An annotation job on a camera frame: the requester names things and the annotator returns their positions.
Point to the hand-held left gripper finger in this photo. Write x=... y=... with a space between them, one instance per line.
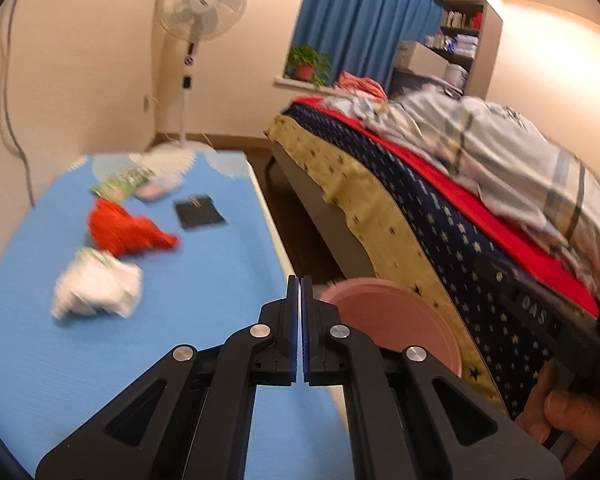
x=294 y=330
x=304 y=330

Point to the pink plastic bin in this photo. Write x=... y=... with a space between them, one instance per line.
x=395 y=320

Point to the black packet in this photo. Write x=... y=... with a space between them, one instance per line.
x=200 y=212

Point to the clear pink packet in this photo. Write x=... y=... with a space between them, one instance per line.
x=160 y=187

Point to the white bamboo-print plastic bag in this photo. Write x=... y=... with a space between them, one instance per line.
x=100 y=285

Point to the red plastic bag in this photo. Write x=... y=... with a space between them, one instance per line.
x=120 y=230

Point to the green panda packet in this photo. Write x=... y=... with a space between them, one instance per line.
x=122 y=185

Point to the person's right hand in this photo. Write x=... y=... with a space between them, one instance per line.
x=565 y=410

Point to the plaid quilt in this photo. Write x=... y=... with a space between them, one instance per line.
x=480 y=145

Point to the white windowsill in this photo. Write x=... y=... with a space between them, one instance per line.
x=300 y=84

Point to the white lidded container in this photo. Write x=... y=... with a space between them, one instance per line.
x=455 y=76

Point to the pink clothes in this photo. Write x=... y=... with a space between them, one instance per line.
x=362 y=87

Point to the translucent storage bin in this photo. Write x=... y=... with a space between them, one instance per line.
x=415 y=82

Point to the wooden shelf unit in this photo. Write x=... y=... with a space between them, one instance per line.
x=485 y=50

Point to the potted green plant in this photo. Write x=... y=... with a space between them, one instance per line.
x=305 y=57

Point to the stack of white packs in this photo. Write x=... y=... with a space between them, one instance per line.
x=455 y=44

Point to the beige storage box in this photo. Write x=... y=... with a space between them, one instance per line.
x=420 y=55

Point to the row of books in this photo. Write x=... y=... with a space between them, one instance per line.
x=462 y=19

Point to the blue curtain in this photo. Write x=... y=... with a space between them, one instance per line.
x=365 y=25

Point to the white standing fan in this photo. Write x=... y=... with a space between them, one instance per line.
x=200 y=5

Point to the grey bed frame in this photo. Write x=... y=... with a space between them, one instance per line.
x=320 y=220

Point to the white wall outlet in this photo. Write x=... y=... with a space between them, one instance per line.
x=148 y=103

